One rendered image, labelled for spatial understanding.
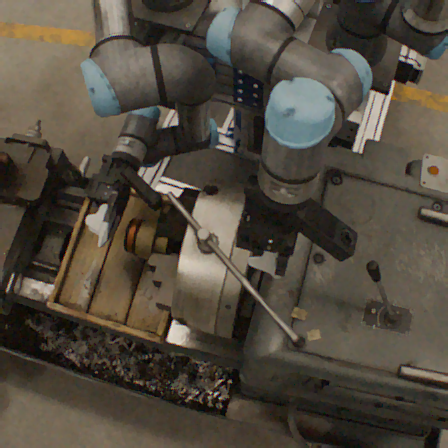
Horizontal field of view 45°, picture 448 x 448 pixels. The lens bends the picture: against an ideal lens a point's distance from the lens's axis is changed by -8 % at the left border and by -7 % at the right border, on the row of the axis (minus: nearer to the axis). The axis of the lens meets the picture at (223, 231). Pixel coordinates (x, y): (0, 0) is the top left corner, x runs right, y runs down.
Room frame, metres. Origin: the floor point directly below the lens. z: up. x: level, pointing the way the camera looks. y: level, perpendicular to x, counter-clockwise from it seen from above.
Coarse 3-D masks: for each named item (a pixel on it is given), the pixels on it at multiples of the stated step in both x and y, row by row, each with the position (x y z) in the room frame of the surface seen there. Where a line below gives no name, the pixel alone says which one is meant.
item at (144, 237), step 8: (128, 224) 0.46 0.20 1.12; (136, 224) 0.46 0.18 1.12; (144, 224) 0.46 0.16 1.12; (152, 224) 0.46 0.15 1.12; (128, 232) 0.44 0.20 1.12; (136, 232) 0.44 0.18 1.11; (144, 232) 0.44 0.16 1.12; (152, 232) 0.44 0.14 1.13; (128, 240) 0.43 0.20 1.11; (136, 240) 0.43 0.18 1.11; (144, 240) 0.42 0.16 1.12; (152, 240) 0.42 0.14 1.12; (160, 240) 0.42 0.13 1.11; (168, 240) 0.42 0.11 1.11; (128, 248) 0.42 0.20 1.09; (136, 248) 0.41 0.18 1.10; (144, 248) 0.41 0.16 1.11; (152, 248) 0.41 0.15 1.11; (160, 248) 0.41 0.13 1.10; (168, 248) 0.43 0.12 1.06; (144, 256) 0.40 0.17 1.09
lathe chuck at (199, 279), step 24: (240, 192) 0.48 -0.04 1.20; (216, 216) 0.42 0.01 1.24; (240, 216) 0.41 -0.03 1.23; (192, 240) 0.37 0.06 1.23; (192, 264) 0.33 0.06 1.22; (216, 264) 0.33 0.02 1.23; (192, 288) 0.29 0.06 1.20; (216, 288) 0.29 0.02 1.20; (192, 312) 0.26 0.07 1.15; (216, 312) 0.25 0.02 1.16
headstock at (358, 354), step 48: (336, 192) 0.44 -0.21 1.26; (384, 192) 0.44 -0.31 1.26; (432, 192) 0.44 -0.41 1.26; (384, 240) 0.34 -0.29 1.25; (432, 240) 0.34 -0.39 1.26; (288, 288) 0.27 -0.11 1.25; (336, 288) 0.26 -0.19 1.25; (384, 288) 0.25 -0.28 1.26; (432, 288) 0.25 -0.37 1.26; (336, 336) 0.17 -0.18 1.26; (384, 336) 0.17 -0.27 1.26; (432, 336) 0.16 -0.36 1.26; (288, 384) 0.13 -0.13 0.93; (336, 384) 0.10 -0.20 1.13; (384, 384) 0.08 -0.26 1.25; (432, 384) 0.07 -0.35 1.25
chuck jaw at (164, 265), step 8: (152, 256) 0.39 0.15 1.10; (160, 256) 0.39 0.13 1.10; (168, 256) 0.39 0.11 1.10; (152, 264) 0.37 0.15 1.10; (160, 264) 0.37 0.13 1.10; (168, 264) 0.37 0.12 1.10; (176, 264) 0.37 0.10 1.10; (160, 272) 0.36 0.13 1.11; (168, 272) 0.36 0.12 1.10; (152, 280) 0.34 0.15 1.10; (160, 280) 0.34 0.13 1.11; (168, 280) 0.34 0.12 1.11; (160, 288) 0.32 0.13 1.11; (168, 288) 0.32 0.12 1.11; (160, 296) 0.30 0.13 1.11; (168, 296) 0.30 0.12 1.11; (160, 304) 0.29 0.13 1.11; (168, 304) 0.29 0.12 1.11; (176, 320) 0.26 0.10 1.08
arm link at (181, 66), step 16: (160, 48) 0.68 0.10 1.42; (176, 48) 0.68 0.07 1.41; (176, 64) 0.64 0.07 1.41; (192, 64) 0.65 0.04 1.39; (208, 64) 0.68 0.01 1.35; (176, 80) 0.62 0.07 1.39; (192, 80) 0.63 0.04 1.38; (208, 80) 0.65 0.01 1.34; (176, 96) 0.61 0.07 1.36; (192, 96) 0.62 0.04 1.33; (208, 96) 0.65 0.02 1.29; (176, 112) 0.69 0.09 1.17; (192, 112) 0.66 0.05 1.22; (208, 112) 0.69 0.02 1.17; (176, 128) 0.75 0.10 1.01; (192, 128) 0.68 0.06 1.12; (208, 128) 0.71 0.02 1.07; (176, 144) 0.71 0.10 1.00; (192, 144) 0.70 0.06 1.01; (208, 144) 0.71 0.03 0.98
